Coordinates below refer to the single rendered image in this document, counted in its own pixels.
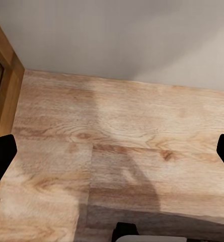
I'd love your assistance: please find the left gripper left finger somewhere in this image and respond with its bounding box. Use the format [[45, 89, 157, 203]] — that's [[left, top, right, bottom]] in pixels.
[[0, 134, 17, 181]]

